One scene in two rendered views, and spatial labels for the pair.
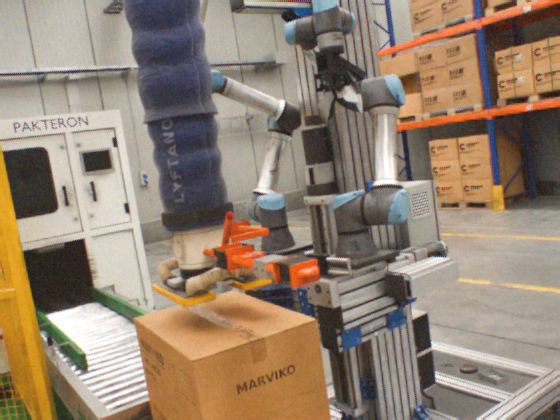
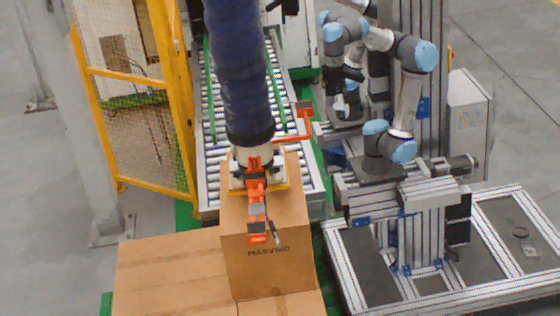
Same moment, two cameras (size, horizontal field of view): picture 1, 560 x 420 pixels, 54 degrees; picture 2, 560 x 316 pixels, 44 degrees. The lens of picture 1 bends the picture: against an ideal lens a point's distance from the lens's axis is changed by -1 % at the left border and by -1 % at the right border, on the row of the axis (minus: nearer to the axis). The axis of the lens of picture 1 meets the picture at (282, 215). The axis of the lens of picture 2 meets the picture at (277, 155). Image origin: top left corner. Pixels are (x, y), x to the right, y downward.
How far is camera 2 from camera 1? 1.94 m
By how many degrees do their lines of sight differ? 38
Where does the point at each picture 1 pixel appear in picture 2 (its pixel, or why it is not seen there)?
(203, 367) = (226, 240)
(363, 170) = not seen: hidden behind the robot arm
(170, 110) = (225, 74)
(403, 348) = (431, 219)
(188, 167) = (237, 110)
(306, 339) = (300, 234)
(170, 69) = (225, 48)
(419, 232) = (462, 141)
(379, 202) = (387, 146)
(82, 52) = not seen: outside the picture
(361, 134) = not seen: hidden behind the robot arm
